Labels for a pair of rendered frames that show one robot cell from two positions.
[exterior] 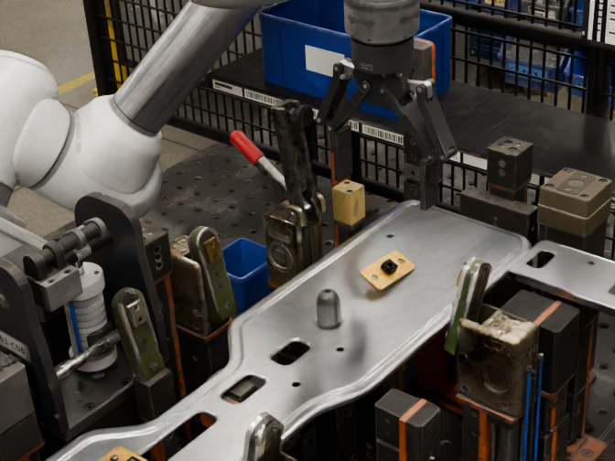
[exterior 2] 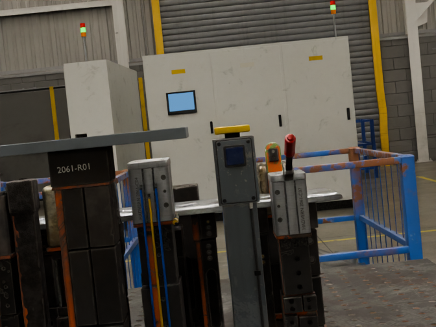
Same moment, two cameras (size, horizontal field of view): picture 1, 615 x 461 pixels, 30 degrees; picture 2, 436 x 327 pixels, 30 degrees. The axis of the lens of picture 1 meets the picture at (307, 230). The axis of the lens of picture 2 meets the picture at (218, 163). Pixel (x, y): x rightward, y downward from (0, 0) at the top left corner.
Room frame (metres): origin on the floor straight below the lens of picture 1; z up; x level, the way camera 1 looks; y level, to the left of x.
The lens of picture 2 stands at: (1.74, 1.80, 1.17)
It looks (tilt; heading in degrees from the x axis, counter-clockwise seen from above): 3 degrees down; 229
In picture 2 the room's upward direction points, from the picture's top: 6 degrees counter-clockwise
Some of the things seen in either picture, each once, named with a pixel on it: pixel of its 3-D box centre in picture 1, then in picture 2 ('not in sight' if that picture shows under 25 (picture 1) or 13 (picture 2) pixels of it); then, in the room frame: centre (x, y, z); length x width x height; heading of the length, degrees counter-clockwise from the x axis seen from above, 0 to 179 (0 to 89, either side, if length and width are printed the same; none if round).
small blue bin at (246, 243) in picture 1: (242, 278); not in sight; (1.71, 0.12, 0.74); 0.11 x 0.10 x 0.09; 139
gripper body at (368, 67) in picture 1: (383, 69); not in sight; (1.29, -0.10, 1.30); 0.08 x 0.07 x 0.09; 49
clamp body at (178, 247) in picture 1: (202, 360); not in sight; (1.29, 0.16, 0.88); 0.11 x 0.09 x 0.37; 49
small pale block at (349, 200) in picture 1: (352, 293); not in sight; (1.43, -0.06, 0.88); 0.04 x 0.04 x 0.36; 49
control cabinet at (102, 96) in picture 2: not in sight; (109, 127); (-4.27, -7.06, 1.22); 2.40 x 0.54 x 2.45; 46
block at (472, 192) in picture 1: (495, 283); not in sight; (1.48, -0.29, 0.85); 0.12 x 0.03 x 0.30; 49
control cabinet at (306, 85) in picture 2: not in sight; (250, 113); (-5.03, -5.18, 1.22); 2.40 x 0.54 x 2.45; 139
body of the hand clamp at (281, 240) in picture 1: (298, 313); not in sight; (1.40, 0.02, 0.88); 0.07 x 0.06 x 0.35; 49
